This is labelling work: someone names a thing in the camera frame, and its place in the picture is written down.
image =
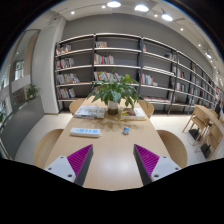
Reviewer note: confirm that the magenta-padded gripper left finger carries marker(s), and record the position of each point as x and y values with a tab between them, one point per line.
61	166

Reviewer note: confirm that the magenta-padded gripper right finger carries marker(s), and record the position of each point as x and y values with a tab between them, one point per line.
160	167

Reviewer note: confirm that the small white charger block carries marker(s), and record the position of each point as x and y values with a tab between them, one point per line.
125	130

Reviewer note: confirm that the round-backed wooden chair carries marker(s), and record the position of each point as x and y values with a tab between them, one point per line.
45	146
148	108
175	146
76	105

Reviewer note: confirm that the white power strip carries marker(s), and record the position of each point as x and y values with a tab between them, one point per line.
85	132

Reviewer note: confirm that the yellow-edged book stack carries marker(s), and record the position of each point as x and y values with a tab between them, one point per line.
131	113

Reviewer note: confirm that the slatted wooden chairs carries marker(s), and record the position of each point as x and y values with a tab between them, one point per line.
203	123

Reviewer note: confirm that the white and grey book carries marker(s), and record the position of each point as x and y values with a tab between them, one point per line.
90	111

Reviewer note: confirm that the small green floor plant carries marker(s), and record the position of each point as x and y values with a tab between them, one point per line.
32	91

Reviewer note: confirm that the green potted plant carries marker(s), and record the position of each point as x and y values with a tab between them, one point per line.
115	91

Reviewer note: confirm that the grey bookshelf unit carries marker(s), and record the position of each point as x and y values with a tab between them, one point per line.
156	76

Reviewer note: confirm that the round ceiling lights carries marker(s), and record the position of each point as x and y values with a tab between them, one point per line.
141	8

